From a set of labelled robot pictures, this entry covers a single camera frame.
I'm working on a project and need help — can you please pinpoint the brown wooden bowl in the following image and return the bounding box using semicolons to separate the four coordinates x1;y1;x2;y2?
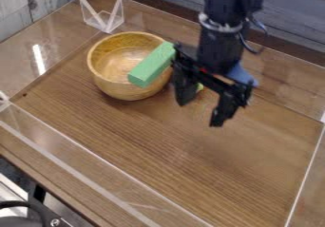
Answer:
87;31;171;101

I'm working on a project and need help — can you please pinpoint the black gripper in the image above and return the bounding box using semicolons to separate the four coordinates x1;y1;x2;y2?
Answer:
172;13;258;127

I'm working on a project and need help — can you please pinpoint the red toy strawberry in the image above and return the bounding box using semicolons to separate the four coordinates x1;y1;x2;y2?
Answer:
195;84;204;92

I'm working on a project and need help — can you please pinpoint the black cable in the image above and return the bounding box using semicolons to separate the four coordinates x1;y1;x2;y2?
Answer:
0;199;38;219

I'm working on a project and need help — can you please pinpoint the clear acrylic tray wall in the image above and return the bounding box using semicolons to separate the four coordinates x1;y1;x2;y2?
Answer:
0;91;212;227

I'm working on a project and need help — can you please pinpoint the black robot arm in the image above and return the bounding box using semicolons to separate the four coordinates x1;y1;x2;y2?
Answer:
171;0;263;127

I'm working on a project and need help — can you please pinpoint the green rectangular block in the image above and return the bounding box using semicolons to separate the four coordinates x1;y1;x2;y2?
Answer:
127;42;175;88

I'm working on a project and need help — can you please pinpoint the clear acrylic stand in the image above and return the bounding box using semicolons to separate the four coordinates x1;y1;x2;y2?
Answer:
79;0;124;33

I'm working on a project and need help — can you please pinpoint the black metal clamp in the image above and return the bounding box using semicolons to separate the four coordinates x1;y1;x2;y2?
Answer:
26;185;73;227

